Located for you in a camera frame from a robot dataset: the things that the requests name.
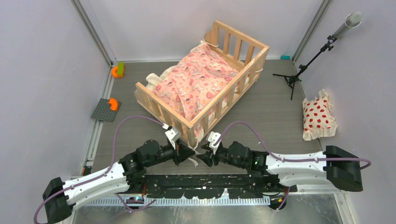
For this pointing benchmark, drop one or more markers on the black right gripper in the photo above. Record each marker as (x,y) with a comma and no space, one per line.
(207,157)

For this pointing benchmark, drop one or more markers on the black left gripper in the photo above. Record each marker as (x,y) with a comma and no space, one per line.
(180,152)

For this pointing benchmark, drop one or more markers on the pink unicorn print cushion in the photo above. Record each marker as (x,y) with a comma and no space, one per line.
(195,80)

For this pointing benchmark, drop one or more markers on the wooden slatted pet bed frame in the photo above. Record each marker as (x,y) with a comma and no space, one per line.
(198,120)

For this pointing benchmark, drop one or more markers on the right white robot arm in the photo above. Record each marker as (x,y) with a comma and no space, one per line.
(334,165)

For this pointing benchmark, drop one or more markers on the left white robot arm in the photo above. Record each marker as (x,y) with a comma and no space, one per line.
(62,197)

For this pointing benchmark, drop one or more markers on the orange arch toy block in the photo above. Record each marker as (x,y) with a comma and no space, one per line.
(114,104)

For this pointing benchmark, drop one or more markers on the grey building block plate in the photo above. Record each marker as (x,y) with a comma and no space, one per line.
(102,111)

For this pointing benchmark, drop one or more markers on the orange and green toy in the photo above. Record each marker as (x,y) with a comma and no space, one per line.
(118,70)

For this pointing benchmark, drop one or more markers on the white strawberry print pillow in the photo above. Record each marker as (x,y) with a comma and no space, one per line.
(317,119)

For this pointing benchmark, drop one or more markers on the small teal block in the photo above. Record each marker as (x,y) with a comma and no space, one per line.
(285,57)

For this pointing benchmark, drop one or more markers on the microphone on black stand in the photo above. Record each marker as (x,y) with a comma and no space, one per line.
(351,21)

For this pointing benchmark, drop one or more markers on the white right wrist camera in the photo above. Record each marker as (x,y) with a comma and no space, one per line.
(213,138)

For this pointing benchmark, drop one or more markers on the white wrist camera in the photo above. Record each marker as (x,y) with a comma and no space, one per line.
(172,134)
(213,138)

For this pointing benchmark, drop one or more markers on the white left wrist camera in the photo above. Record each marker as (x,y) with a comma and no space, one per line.
(172,134)

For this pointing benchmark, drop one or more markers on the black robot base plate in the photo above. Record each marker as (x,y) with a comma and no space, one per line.
(238,186)

